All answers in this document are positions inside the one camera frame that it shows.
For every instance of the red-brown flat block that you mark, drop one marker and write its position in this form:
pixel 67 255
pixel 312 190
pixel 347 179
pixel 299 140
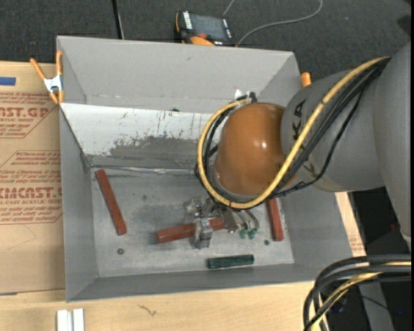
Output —
pixel 275 223
pixel 174 233
pixel 111 202

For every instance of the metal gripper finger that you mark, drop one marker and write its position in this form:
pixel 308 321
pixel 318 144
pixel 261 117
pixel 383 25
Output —
pixel 194 207
pixel 202 234

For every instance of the dark green flat block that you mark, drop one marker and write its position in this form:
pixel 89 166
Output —
pixel 230 261

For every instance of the grey metal bin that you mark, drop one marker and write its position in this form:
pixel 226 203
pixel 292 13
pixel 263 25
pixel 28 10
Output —
pixel 152 78

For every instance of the brown cardboard board red print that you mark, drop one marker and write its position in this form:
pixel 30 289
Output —
pixel 27 247

